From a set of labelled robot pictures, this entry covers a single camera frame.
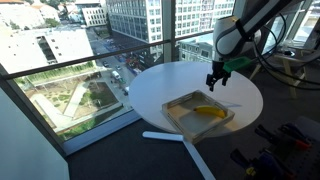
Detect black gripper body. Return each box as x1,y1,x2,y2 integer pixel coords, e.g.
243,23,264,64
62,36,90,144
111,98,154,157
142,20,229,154
211,60,230,78

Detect yellow banana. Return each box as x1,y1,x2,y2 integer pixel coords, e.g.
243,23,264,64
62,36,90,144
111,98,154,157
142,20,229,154
193,105,228,119

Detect light wooden tray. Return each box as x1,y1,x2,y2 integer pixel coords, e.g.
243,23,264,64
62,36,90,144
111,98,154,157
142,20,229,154
161,89,236,145

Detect light wooden chair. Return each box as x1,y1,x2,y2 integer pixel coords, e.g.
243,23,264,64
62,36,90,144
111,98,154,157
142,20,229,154
249,44,320,99

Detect white table base legs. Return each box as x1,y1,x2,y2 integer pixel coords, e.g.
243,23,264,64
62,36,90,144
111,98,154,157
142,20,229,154
142,130,217,180

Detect black orange bar clamp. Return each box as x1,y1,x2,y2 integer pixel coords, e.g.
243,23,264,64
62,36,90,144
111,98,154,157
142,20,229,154
279,123,313,150

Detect black blue clamp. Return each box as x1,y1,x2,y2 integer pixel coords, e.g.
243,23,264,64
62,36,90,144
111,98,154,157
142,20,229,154
229,148,294,180

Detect parked white van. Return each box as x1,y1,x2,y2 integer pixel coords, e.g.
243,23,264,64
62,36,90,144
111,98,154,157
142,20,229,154
110,69,122,81

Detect black perforated board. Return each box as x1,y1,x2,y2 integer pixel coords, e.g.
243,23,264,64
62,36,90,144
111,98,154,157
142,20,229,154
276,115,320,180

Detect white flat-roof building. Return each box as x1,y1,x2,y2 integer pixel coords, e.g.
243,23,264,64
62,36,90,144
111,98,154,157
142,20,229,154
0,27,95,75

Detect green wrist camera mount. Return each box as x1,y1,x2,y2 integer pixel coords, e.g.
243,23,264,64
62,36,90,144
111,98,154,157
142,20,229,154
222,55,252,74

